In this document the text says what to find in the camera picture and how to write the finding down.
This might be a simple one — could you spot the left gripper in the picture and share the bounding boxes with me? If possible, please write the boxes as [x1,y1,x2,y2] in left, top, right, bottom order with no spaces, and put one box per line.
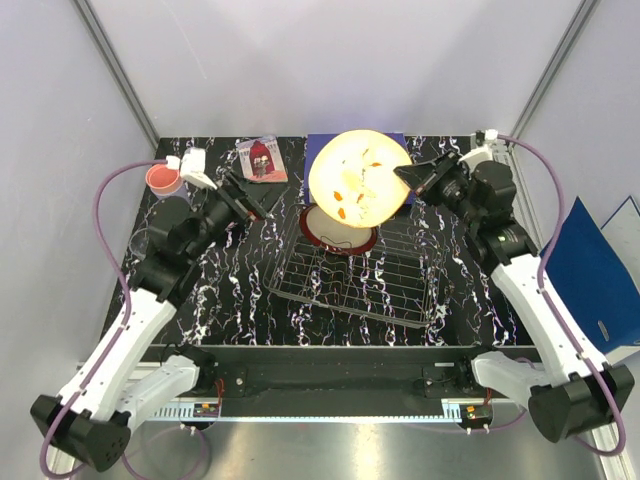
[186,169,290,261]

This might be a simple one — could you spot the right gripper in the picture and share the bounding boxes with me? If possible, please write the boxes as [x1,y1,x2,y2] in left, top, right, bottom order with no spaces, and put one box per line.
[394,149,483,228]

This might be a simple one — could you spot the red rimmed cream plate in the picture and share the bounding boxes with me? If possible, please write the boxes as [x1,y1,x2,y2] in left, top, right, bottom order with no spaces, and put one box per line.
[299,204,378,255]

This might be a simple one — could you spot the cream floral plate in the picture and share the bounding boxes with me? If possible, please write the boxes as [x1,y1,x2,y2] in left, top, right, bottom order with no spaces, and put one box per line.
[308,129,412,228]

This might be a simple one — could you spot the lavender plastic cup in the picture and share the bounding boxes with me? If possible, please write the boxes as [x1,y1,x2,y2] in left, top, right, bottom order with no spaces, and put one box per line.
[157,184,192,206]

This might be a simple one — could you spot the clear glass tumbler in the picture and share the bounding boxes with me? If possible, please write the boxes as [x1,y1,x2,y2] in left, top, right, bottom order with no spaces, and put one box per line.
[128,228,149,260]

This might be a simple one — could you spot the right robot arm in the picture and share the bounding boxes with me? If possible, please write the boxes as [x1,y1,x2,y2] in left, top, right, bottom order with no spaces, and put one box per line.
[394,151,635,443]

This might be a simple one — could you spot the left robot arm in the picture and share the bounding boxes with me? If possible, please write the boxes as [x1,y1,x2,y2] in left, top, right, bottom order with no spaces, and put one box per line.
[30,171,286,479]

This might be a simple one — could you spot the red illustrated booklet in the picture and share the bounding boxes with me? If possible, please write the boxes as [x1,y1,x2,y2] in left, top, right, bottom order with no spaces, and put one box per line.
[236,135,288,183]

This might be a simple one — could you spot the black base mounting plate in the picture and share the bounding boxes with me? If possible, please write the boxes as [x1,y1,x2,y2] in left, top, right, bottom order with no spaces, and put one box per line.
[94,343,536,419]

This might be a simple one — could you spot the blue folder outside cell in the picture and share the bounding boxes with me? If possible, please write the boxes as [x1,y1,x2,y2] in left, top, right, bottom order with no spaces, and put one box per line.
[546,197,639,363]

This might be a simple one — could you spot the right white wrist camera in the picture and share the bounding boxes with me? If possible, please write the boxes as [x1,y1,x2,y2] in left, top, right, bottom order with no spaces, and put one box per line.
[458,129,499,170]

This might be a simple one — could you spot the blue ring binder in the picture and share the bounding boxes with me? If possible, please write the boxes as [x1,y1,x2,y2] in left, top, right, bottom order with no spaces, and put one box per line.
[303,132,417,206]

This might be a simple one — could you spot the black wire dish rack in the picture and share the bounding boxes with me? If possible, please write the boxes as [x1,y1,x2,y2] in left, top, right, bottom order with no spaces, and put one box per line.
[265,204,445,328]

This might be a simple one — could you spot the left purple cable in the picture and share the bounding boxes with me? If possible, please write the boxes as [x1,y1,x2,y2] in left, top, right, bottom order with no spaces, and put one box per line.
[38,158,211,479]

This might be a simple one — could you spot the white cable duct rail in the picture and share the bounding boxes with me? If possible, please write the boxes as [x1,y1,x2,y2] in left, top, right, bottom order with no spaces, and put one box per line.
[149,402,220,422]

